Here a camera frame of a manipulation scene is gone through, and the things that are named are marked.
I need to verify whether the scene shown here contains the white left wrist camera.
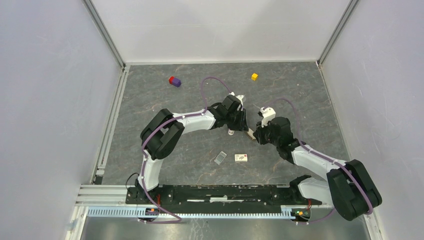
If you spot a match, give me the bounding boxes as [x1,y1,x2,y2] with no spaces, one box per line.
[230,91,245,111]

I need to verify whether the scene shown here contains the red and purple block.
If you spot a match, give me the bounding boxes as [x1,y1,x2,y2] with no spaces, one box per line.
[168,76,182,88]

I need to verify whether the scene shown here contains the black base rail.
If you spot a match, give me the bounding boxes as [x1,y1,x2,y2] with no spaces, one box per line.
[125,184,321,215]

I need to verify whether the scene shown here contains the staple tray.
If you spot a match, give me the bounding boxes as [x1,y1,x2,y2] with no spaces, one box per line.
[214,151,227,165]

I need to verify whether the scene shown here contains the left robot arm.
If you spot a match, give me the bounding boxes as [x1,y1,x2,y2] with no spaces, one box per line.
[135,92,249,193]

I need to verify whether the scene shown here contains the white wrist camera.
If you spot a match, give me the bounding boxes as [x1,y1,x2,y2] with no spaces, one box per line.
[259,107,276,128]
[230,91,245,111]

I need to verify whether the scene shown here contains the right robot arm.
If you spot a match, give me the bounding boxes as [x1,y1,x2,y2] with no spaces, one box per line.
[253,117,383,221]

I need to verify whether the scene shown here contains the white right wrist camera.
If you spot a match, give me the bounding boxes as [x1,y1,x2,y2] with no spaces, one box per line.
[259,107,276,128]

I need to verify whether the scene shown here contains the yellow cube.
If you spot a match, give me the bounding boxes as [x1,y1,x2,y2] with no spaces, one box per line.
[251,73,259,81]

